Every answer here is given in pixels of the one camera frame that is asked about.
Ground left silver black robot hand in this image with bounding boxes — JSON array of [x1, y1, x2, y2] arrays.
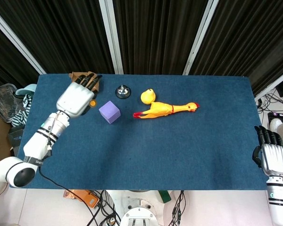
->
[[56, 73, 102, 119]]

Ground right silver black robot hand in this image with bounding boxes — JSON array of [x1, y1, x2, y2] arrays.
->
[[252, 125, 283, 176]]

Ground dark green rectangular block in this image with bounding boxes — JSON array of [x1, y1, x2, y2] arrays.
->
[[158, 190, 172, 203]]

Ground brown cardboard gable box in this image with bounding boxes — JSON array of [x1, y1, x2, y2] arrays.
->
[[69, 71, 102, 94]]

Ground purple foam cube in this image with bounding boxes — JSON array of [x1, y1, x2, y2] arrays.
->
[[98, 100, 121, 125]]

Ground white shoe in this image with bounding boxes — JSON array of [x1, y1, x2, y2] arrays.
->
[[270, 117, 283, 134]]

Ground black device with lights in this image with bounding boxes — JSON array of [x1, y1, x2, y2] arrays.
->
[[267, 112, 283, 123]]

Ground teal cap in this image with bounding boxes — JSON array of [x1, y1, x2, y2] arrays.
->
[[15, 84, 37, 100]]

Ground striped cloth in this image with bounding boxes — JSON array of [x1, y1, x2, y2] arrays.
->
[[11, 94, 34, 127]]

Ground dark pleated curtain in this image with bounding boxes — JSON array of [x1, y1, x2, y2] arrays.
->
[[0, 0, 115, 75], [113, 0, 211, 75], [190, 0, 283, 95], [0, 18, 40, 89]]

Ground small black box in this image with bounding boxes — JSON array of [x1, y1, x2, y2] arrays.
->
[[8, 126, 25, 149]]

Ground yellow pear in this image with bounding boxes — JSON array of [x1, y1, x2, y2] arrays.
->
[[140, 88, 157, 105]]

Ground black plastic container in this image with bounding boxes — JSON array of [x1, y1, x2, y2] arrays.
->
[[0, 83, 17, 123]]

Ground yellow rubber chicken toy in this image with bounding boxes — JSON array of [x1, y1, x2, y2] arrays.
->
[[133, 101, 201, 120]]

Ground blue table cloth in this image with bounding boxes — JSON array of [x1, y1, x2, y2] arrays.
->
[[9, 74, 268, 191]]

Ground orange device under table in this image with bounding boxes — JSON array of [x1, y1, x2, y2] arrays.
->
[[63, 189, 101, 209]]

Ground white robot torso base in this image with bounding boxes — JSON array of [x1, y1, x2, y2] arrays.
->
[[107, 189, 173, 226]]

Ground tangled floor cables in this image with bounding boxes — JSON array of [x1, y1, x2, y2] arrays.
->
[[255, 93, 283, 112]]

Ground white frame post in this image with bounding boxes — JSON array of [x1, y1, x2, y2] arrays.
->
[[254, 67, 283, 97], [0, 5, 47, 75], [182, 0, 219, 76], [99, 0, 124, 75]]

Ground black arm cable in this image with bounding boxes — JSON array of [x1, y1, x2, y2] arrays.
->
[[39, 138, 100, 226]]

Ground black cable bundle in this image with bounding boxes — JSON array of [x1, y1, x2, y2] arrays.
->
[[171, 190, 187, 226]]

